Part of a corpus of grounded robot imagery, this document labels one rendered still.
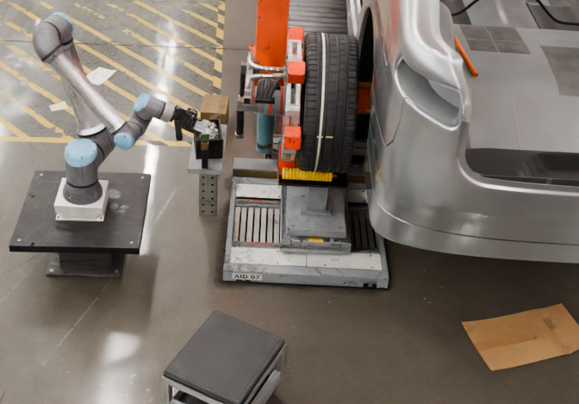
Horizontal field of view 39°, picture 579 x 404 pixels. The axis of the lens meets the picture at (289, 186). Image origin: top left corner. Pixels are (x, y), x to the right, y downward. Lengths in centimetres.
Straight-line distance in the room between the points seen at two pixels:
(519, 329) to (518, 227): 113
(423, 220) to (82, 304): 178
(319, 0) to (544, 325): 326
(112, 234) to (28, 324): 56
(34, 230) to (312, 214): 137
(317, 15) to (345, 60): 254
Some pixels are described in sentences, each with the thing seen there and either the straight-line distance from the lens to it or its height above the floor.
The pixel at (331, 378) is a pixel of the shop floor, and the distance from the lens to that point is 381.
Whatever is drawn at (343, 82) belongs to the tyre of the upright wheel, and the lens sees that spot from 368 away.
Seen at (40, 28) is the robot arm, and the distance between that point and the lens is 387.
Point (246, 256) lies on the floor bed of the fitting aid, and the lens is 423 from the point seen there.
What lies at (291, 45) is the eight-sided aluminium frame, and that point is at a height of 112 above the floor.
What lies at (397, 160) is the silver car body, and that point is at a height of 118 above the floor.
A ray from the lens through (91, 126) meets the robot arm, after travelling 409.
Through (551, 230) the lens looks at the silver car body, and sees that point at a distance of 321.
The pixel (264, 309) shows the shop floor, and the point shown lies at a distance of 407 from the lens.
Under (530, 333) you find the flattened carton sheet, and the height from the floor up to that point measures 1.
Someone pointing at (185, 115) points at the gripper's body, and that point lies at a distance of 395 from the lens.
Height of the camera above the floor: 289
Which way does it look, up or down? 37 degrees down
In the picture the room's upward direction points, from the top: 4 degrees clockwise
